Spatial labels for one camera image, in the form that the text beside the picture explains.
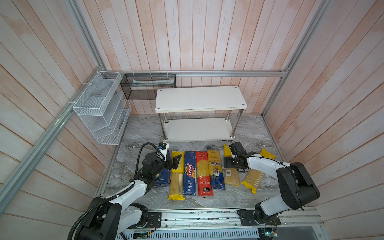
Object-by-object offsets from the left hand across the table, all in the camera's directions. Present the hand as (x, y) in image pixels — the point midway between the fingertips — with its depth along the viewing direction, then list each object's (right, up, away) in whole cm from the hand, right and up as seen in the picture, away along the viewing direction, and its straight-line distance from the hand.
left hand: (174, 155), depth 85 cm
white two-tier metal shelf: (+17, +29, +42) cm, 54 cm away
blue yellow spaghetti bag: (+25, -15, +1) cm, 29 cm away
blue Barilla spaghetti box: (+9, -11, +1) cm, 14 cm away
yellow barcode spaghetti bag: (+33, -12, +1) cm, 35 cm away
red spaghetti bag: (+17, -17, -2) cm, 24 cm away
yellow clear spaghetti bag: (+46, -13, +1) cm, 48 cm away
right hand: (+35, -6, +10) cm, 37 cm away
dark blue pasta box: (-6, -12, -4) cm, 14 cm away
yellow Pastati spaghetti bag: (+1, -19, -5) cm, 20 cm away
